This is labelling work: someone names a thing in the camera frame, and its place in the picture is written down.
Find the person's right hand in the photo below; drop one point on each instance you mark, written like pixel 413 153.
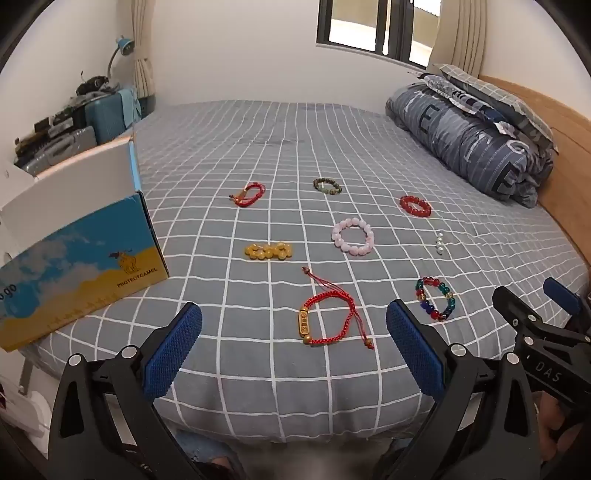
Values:
pixel 549 417

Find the grey suitcase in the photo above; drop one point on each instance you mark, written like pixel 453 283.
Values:
pixel 64 147

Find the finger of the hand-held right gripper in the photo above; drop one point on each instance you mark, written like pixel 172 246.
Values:
pixel 561 293
pixel 512 304

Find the pile of dark clutter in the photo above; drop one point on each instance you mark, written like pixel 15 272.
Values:
pixel 87 87

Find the blue suitcase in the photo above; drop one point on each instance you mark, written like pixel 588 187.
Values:
pixel 111 115

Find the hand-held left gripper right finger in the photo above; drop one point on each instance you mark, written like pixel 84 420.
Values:
pixel 415 350

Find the blue denim cloth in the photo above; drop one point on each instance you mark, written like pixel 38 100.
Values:
pixel 203 452

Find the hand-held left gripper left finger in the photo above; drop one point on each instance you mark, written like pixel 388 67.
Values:
pixel 173 350

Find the wooden headboard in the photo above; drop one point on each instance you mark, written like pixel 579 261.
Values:
pixel 572 175

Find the blue desk lamp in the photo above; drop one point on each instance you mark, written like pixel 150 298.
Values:
pixel 122 46

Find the grey checked pillow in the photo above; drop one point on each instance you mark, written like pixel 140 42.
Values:
pixel 498 94

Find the beige curtain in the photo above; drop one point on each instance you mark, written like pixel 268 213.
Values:
pixel 144 55
pixel 459 37

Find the printed cardboard box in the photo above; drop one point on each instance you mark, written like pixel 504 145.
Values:
pixel 92 249

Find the grey checked bed sheet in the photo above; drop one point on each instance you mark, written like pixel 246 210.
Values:
pixel 277 138

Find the dark framed window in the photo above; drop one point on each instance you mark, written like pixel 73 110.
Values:
pixel 369 27

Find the folded grey lettered duvet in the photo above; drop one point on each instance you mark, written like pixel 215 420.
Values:
pixel 461 138

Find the white plastic object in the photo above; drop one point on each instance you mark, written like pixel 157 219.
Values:
pixel 27 413

